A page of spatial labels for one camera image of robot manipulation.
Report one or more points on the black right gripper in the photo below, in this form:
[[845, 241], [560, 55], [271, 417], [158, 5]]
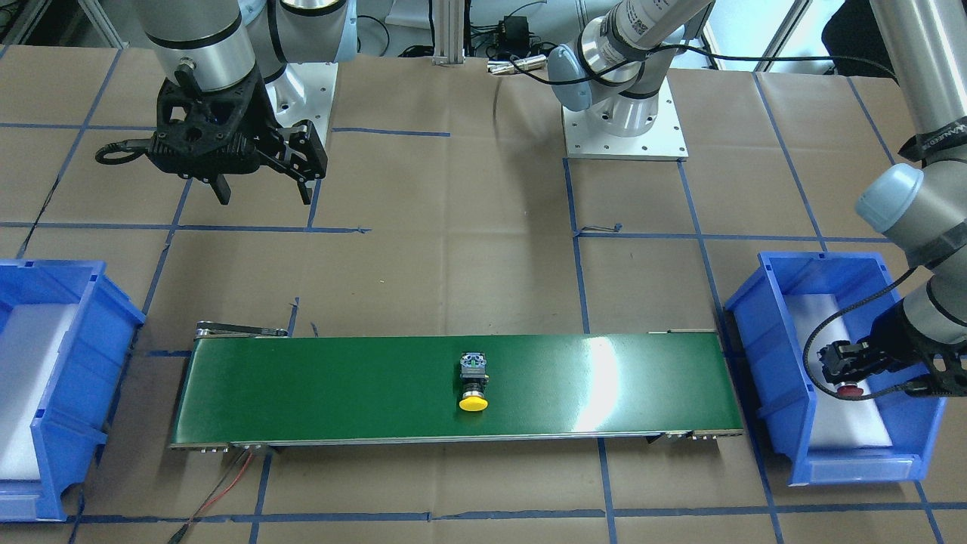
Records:
[[266, 106]]

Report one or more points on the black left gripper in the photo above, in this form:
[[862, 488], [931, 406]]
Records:
[[894, 330]]

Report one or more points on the red push button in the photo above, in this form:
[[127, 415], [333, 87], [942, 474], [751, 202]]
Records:
[[850, 391]]

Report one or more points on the yellow push button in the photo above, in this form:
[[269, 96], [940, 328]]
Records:
[[474, 378]]

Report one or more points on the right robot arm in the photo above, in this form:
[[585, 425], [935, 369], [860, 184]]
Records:
[[224, 40]]

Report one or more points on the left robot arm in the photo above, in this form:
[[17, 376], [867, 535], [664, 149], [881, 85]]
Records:
[[919, 205]]

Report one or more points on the blue bin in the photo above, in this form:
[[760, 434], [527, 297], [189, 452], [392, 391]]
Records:
[[828, 441], [70, 422]]

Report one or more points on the green conveyor belt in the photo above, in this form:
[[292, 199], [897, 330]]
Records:
[[249, 391]]

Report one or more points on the black power adapter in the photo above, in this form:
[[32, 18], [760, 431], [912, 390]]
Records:
[[513, 34]]

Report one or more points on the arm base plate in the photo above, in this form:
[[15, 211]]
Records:
[[305, 91], [623, 128]]

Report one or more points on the aluminium profile post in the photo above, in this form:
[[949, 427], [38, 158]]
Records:
[[448, 28]]

